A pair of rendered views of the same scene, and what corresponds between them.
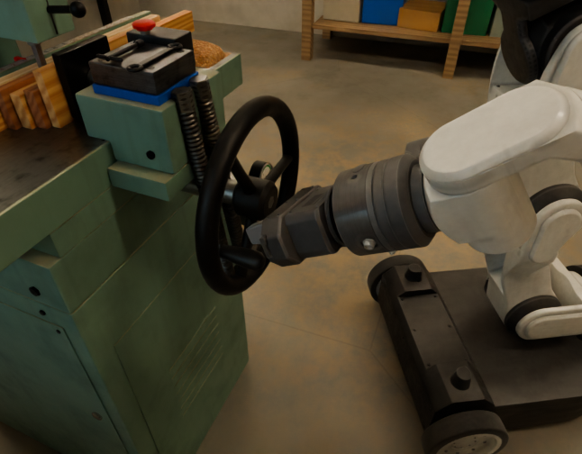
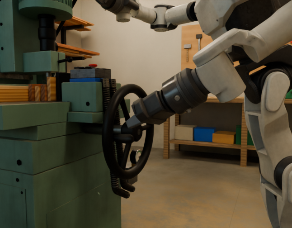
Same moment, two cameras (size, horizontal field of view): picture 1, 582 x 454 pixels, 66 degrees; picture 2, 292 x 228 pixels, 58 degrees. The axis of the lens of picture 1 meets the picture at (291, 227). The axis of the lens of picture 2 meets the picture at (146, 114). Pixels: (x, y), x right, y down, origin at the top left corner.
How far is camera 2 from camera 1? 0.38 m
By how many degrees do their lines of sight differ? 35
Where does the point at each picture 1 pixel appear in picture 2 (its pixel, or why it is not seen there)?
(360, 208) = (172, 83)
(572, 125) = (238, 30)
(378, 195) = (179, 75)
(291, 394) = not seen: outside the picture
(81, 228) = (50, 132)
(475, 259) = not seen: outside the picture
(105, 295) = (50, 176)
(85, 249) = (49, 144)
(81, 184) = (55, 112)
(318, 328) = not seen: outside the picture
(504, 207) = (226, 69)
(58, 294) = (30, 159)
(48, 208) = (40, 113)
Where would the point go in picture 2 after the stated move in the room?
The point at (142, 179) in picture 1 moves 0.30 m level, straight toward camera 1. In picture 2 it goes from (82, 113) to (96, 125)
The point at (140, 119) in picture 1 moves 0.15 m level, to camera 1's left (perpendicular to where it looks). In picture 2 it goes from (86, 87) to (37, 87)
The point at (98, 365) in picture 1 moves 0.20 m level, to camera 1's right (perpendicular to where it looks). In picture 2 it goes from (36, 220) to (109, 222)
